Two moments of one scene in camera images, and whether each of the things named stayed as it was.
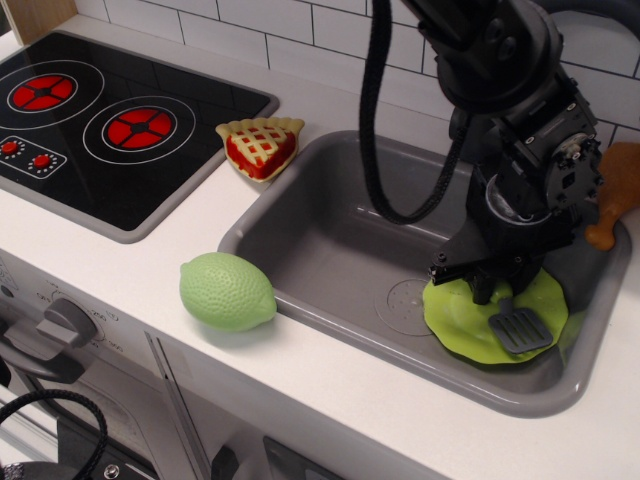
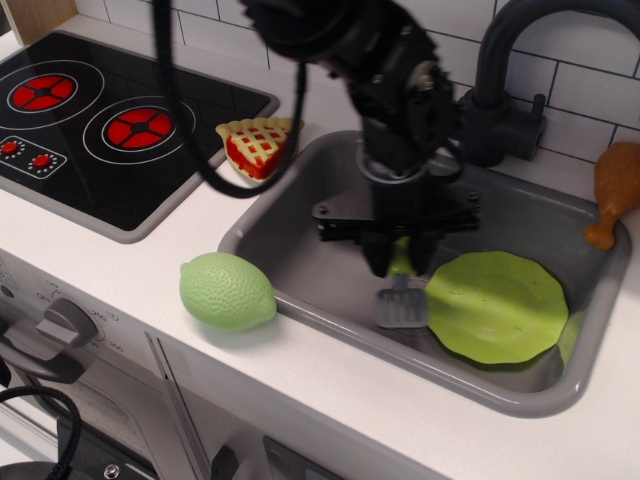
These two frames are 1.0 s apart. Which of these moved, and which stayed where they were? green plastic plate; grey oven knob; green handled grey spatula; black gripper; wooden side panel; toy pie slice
Moved: green handled grey spatula; black gripper
Stayed: grey oven knob; wooden side panel; green plastic plate; toy pie slice
